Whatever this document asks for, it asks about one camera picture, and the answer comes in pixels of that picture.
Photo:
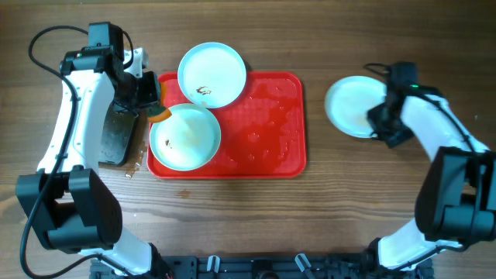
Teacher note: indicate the orange green sponge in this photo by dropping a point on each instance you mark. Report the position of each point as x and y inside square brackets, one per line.
[159, 112]

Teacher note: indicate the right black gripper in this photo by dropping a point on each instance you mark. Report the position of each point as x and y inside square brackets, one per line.
[382, 121]

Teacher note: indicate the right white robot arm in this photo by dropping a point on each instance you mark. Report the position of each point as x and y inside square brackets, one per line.
[455, 207]

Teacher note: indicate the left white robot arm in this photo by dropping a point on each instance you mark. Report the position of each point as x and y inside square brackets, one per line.
[67, 205]

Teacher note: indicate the red plastic tray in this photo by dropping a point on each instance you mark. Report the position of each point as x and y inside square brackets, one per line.
[263, 133]

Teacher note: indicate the white plate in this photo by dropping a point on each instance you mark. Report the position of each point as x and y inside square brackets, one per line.
[349, 99]
[187, 140]
[212, 75]

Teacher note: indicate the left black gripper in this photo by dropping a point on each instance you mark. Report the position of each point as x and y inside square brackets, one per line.
[151, 90]

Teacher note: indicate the black water tray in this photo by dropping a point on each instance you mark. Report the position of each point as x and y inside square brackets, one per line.
[117, 136]

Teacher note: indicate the black mounting rail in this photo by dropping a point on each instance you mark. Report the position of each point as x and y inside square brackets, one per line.
[332, 266]

